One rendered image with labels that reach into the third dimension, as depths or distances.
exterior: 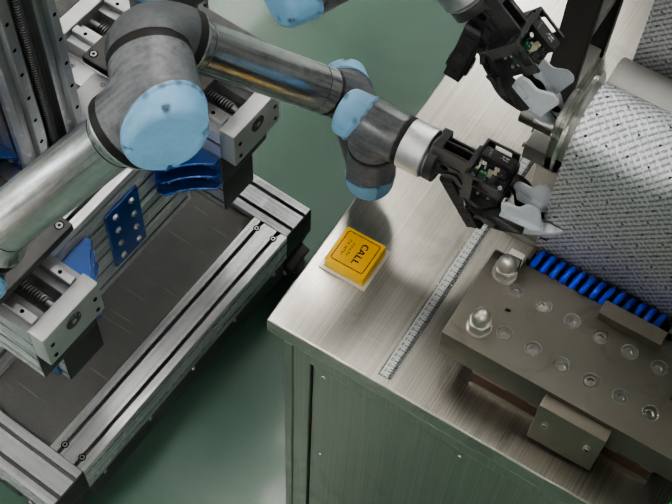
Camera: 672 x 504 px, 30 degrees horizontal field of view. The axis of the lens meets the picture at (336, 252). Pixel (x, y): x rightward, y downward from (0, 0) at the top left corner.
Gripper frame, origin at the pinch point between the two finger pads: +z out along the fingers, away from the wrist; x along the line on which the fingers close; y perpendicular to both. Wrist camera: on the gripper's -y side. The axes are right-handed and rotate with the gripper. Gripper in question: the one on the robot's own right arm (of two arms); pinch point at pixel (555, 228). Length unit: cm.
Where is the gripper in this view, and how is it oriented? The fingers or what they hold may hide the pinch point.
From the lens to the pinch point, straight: 178.7
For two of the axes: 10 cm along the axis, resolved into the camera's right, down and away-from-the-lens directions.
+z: 8.5, 4.7, -2.4
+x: 5.3, -7.3, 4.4
